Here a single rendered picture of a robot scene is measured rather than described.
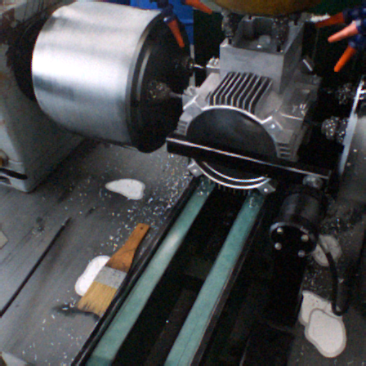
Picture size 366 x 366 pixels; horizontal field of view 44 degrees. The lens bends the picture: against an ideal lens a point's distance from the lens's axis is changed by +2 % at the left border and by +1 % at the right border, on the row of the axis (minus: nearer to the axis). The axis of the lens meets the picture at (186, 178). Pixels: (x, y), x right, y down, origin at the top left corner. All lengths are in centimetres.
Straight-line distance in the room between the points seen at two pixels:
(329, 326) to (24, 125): 66
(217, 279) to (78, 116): 36
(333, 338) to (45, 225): 56
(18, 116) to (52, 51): 19
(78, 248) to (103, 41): 38
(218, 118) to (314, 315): 38
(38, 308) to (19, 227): 20
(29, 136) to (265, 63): 50
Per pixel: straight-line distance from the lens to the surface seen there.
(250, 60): 71
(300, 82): 77
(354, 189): 66
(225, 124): 85
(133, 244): 85
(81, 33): 79
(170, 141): 71
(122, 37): 75
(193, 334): 61
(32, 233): 94
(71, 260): 87
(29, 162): 99
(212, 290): 65
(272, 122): 65
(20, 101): 94
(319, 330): 77
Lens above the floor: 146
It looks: 42 degrees down
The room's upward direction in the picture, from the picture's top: 3 degrees counter-clockwise
